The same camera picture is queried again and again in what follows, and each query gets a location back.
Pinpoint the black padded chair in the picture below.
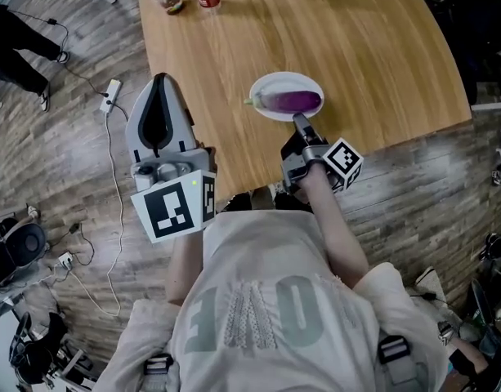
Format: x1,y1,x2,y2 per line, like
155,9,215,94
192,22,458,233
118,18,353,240
0,212,49,293

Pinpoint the white power cable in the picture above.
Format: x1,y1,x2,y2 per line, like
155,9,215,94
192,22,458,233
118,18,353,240
68,111,125,318

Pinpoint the black cable with adapter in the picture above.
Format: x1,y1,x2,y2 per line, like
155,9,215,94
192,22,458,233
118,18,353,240
7,8,110,97

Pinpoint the white printed t-shirt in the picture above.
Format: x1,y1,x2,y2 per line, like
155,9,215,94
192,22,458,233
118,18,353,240
92,210,450,392

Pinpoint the black looped cable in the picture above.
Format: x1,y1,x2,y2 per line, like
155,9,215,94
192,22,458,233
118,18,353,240
49,221,96,267

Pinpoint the purple eggplant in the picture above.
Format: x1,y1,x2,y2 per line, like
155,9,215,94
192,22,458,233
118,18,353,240
244,89,321,113

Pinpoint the person's right forearm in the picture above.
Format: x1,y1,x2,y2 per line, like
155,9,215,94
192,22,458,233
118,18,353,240
297,163,369,289

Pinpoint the black office chair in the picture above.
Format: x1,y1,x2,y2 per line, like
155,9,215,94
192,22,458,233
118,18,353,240
409,0,501,105

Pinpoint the person's left forearm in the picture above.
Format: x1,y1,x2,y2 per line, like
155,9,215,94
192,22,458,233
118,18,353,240
166,229,206,305

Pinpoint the white oval plate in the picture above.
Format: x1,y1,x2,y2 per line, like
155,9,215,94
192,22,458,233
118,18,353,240
248,70,325,123

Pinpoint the white power strip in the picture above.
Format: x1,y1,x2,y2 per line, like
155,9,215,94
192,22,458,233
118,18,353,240
99,78,123,114

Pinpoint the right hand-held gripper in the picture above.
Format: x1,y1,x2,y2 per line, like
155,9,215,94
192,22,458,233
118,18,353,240
280,111,365,195

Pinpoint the person's black shoe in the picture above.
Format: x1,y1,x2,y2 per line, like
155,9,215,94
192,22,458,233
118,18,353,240
223,192,255,214
274,189,312,214

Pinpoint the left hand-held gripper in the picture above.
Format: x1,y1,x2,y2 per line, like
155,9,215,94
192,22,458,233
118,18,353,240
125,73,217,245

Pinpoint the black strap buckle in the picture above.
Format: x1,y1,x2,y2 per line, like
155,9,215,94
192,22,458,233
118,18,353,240
376,335,410,365
142,353,173,379

